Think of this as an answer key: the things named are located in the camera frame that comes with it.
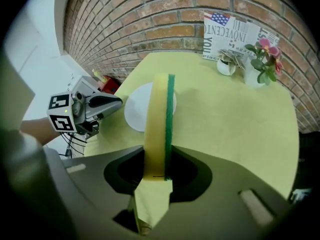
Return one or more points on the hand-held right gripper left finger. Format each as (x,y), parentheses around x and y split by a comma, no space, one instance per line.
(95,184)

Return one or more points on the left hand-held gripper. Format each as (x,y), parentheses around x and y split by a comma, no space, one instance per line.
(61,111)

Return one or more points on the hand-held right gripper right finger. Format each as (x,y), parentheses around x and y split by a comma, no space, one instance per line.
(215,204)

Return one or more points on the white round plate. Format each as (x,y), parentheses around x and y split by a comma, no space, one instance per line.
(136,109)

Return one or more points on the yellow green sponge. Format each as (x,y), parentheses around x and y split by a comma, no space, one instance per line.
(156,124)

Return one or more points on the person's left forearm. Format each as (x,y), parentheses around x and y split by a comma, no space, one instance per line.
(37,131)

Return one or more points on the red box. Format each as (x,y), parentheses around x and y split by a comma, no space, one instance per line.
(111,85)

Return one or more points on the yellow drink bottle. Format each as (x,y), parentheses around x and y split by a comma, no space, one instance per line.
(98,76)

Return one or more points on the light green tablecloth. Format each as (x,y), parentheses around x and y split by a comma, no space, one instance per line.
(225,124)

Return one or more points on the succulent in white pot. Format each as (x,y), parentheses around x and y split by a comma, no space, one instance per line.
(226,65)

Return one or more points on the printed white sign board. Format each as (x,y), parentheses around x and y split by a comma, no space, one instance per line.
(225,34)

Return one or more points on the pink flower in white pot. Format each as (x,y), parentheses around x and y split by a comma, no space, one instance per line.
(262,64)

